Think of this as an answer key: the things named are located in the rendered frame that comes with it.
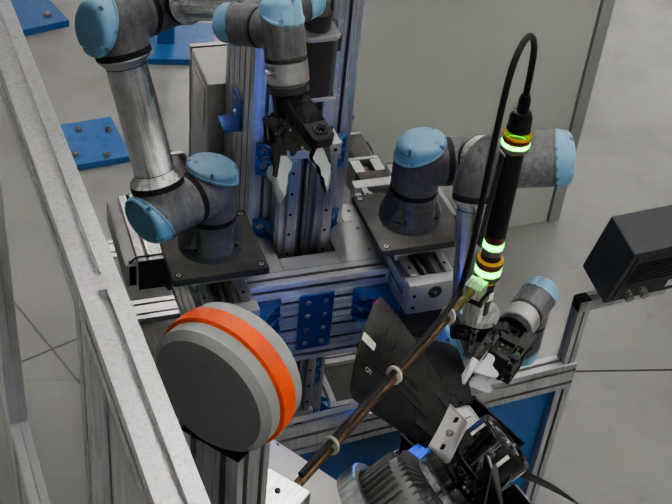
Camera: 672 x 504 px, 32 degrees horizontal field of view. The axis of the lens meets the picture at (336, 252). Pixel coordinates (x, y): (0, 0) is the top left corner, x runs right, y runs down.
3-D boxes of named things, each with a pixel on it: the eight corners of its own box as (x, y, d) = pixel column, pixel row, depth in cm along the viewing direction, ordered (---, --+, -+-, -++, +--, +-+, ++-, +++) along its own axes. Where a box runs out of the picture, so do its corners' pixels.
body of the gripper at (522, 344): (517, 362, 227) (542, 327, 236) (478, 340, 230) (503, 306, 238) (506, 388, 232) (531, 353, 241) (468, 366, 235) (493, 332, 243)
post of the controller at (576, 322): (563, 365, 279) (581, 302, 267) (556, 356, 281) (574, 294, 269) (574, 362, 280) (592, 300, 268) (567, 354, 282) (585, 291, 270)
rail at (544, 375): (210, 477, 254) (210, 452, 249) (204, 463, 257) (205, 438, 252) (570, 387, 285) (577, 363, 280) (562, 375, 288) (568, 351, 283)
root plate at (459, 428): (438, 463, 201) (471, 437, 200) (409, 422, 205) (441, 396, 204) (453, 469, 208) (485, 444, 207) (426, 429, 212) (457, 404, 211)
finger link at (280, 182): (270, 197, 217) (281, 148, 216) (284, 206, 212) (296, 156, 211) (255, 195, 216) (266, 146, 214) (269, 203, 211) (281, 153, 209)
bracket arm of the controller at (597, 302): (578, 313, 269) (580, 303, 267) (571, 304, 271) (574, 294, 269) (664, 293, 277) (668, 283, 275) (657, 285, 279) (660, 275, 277)
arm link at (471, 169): (461, 140, 229) (449, 371, 245) (515, 138, 231) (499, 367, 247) (444, 126, 240) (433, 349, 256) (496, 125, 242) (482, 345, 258)
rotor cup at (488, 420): (465, 513, 202) (525, 466, 200) (418, 445, 208) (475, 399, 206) (488, 519, 214) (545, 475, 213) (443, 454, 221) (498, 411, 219)
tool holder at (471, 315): (481, 341, 195) (491, 297, 189) (444, 323, 198) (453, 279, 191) (506, 313, 201) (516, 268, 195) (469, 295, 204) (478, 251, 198)
